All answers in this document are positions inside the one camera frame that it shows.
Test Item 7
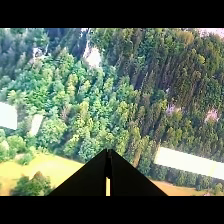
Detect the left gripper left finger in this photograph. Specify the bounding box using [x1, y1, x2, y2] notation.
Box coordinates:
[48, 148, 109, 197]

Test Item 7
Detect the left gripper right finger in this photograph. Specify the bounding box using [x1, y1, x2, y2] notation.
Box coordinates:
[109, 148, 168, 197]

